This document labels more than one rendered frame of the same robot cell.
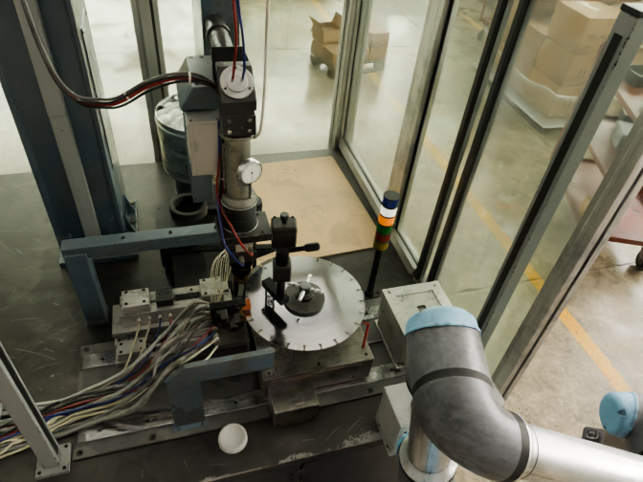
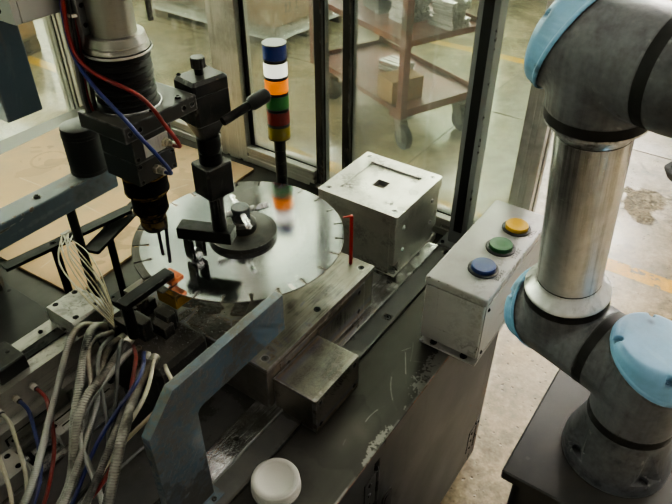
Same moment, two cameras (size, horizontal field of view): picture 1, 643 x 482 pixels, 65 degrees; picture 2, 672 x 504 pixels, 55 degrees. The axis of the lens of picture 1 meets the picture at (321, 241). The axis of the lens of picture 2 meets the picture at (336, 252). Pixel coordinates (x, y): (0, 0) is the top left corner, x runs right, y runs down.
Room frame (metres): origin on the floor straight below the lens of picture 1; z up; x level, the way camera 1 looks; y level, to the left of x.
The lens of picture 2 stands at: (0.10, 0.39, 1.57)
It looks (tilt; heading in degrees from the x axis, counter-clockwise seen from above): 38 degrees down; 325
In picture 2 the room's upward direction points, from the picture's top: straight up
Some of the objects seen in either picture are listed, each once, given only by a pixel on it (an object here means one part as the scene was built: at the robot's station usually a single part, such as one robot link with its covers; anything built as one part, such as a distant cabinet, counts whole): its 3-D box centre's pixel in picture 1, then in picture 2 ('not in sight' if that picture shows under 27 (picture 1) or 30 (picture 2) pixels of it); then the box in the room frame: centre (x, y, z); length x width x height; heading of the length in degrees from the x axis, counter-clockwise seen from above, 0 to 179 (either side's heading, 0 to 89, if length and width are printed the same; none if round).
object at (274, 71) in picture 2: (388, 208); (275, 67); (1.12, -0.18, 1.11); 0.05 x 0.04 x 0.03; 21
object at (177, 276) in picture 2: (231, 311); (153, 301); (0.82, 0.21, 0.95); 0.10 x 0.03 x 0.07; 111
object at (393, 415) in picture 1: (437, 410); (486, 278); (0.68, -0.34, 0.82); 0.28 x 0.11 x 0.15; 111
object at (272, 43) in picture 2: (390, 199); (274, 50); (1.12, -0.18, 1.14); 0.05 x 0.04 x 0.03; 21
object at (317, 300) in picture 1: (304, 295); (242, 227); (0.89, 0.03, 0.96); 0.11 x 0.11 x 0.03
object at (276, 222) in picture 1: (282, 248); (206, 130); (0.84, 0.09, 1.17); 0.06 x 0.05 x 0.20; 102
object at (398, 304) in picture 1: (416, 324); (379, 214); (0.95, -0.31, 0.82); 0.18 x 0.18 x 0.15; 21
